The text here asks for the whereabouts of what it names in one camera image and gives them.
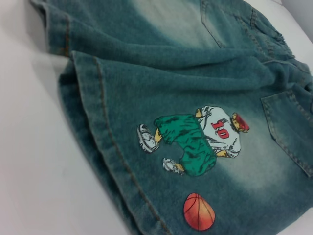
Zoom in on blue denim shorts basketball print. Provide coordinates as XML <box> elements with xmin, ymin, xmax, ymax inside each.
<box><xmin>29</xmin><ymin>0</ymin><xmax>313</xmax><ymax>235</ymax></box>

